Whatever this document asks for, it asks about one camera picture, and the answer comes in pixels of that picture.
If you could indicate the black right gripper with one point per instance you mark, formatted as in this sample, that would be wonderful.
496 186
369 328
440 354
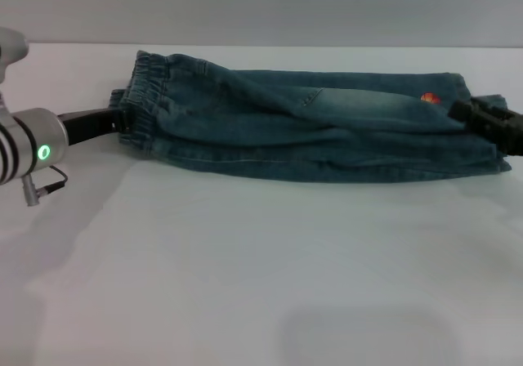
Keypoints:
508 133

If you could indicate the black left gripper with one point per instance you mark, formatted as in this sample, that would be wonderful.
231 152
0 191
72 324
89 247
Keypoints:
86 125

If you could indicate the blue denim shorts with cartoon print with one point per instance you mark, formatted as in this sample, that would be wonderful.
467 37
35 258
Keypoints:
286 137

